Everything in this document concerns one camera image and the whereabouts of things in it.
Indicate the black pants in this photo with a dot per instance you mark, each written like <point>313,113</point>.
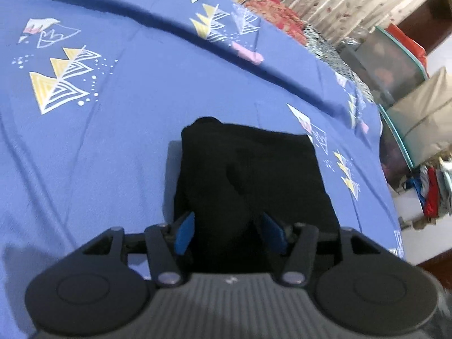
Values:
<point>232,178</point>

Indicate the pile of colourful clothes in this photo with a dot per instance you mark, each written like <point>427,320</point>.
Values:
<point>431,184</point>

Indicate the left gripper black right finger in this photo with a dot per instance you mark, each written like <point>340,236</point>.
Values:
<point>354,281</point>

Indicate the red floral patchwork quilt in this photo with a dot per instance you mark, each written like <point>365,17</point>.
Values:
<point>284,18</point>

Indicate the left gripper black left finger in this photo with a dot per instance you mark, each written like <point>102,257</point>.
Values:
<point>106,283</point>

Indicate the beige fabric storage bag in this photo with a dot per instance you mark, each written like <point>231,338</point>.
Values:
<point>422,119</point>

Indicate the red bag on bin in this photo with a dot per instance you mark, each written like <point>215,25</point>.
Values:
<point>414,47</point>

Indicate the blue patterned bed sheet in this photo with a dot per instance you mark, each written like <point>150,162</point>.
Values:
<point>94,97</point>

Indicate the upper clear storage bin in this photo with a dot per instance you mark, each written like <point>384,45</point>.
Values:
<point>388,68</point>

